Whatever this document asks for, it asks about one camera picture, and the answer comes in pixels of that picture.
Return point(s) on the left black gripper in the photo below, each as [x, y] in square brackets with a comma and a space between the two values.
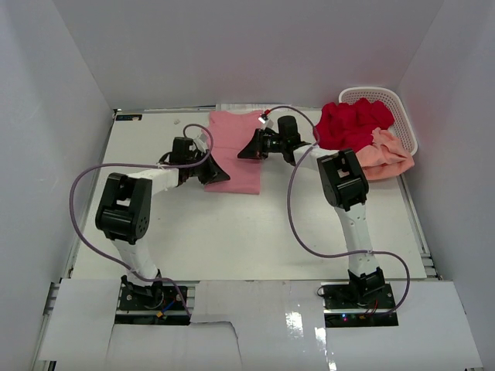
[214, 172]

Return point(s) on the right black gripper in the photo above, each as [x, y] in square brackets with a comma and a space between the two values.
[255, 149]

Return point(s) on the pink t shirt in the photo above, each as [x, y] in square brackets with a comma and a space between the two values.
[231, 133]

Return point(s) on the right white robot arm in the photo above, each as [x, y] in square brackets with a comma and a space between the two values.
[345, 188]

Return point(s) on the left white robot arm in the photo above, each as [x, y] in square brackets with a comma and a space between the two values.
[124, 211]

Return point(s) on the red t shirt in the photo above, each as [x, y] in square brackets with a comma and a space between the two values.
[342, 126]

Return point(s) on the peach t shirt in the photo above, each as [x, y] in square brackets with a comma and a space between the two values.
[385, 157]

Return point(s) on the white plastic basket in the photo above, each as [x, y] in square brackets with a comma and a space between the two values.
[401, 128]

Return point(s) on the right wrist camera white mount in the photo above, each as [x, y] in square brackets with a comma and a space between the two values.
[267, 123]

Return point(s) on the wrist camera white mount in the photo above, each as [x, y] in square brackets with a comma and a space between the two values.
[202, 142]
[267, 123]

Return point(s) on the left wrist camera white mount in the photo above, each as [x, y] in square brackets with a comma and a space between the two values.
[202, 142]

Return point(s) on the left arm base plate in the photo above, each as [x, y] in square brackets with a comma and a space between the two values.
[152, 305]

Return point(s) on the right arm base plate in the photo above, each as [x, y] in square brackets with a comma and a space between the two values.
[343, 309]

